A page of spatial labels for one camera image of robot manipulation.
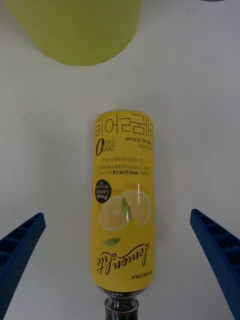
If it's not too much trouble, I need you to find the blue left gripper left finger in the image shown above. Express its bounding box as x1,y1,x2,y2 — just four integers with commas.
0,212,47,320

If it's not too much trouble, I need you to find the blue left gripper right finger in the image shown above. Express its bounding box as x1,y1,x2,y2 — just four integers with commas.
189,208,240,320

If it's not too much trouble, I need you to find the yellow-green plastic waste bin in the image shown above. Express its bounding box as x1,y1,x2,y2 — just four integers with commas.
2,0,145,67

